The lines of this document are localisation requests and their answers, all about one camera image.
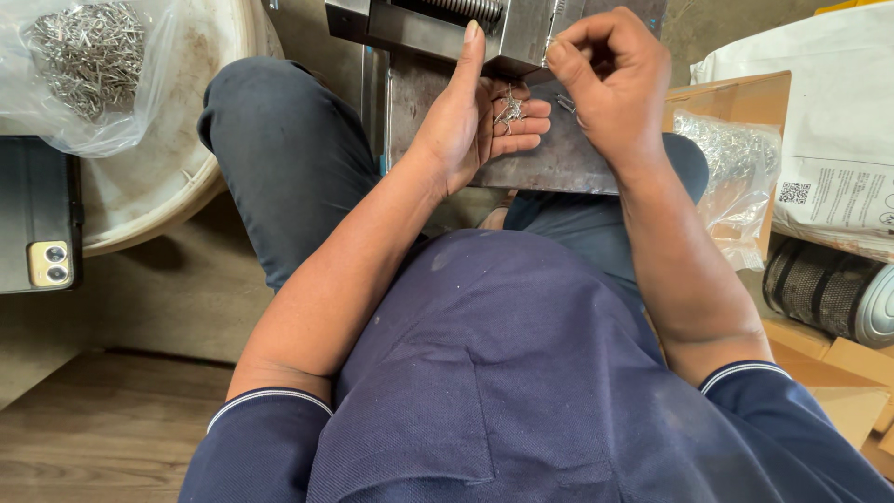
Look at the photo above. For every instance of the person's right hand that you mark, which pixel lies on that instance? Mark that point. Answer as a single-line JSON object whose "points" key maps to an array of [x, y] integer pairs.
{"points": [[621, 91]]}

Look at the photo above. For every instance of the person's left hand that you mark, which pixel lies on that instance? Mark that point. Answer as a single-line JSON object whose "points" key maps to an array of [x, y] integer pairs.
{"points": [[454, 140]]}

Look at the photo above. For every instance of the bunch of metal pins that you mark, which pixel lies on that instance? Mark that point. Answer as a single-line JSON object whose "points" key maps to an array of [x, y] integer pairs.
{"points": [[510, 110]]}

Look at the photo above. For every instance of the single thin metal pin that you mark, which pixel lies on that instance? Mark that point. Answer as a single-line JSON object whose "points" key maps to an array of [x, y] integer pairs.
{"points": [[547, 50]]}

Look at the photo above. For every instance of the loose pins on plate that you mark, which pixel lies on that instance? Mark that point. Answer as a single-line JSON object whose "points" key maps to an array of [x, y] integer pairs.
{"points": [[566, 103]]}

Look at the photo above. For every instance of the brown cardboard box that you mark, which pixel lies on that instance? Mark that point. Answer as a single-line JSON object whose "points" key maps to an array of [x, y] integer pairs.
{"points": [[733, 98]]}

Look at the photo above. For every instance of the grey metal press machine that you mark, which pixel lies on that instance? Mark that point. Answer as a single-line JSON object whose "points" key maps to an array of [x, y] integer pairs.
{"points": [[520, 31]]}

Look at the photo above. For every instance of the crumpled clear bag with pins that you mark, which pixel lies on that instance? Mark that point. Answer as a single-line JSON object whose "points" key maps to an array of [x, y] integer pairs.
{"points": [[733, 167]]}

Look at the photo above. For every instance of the dark grey trousers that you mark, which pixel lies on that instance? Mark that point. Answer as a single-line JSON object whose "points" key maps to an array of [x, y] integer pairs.
{"points": [[293, 154]]}

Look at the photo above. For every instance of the white printed sack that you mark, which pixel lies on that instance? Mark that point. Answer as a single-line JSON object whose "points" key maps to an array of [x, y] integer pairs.
{"points": [[831, 105]]}

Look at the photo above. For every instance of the yellow object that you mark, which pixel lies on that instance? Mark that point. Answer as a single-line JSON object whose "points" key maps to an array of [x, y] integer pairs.
{"points": [[848, 5]]}

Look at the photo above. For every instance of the navy polo shirt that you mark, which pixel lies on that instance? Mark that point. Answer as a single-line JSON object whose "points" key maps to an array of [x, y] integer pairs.
{"points": [[503, 391]]}

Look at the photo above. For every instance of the black mesh cylinder filter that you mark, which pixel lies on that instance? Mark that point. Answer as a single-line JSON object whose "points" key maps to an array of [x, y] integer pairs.
{"points": [[817, 290]]}

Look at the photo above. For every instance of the white plastic bucket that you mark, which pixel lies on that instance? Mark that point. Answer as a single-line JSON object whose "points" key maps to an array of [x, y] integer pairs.
{"points": [[167, 174]]}

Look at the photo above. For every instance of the flat cardboard pieces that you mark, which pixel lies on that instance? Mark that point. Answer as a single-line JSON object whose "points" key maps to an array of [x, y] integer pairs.
{"points": [[838, 391]]}

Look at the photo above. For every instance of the clear bag of metal pins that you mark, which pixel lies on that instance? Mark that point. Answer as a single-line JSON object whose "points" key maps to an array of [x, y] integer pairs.
{"points": [[84, 63]]}

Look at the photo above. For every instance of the phone in black case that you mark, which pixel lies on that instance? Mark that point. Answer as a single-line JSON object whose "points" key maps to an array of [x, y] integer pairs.
{"points": [[35, 216]]}

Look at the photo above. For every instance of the steel base plate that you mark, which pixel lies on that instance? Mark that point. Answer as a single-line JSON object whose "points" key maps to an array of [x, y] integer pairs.
{"points": [[559, 157]]}

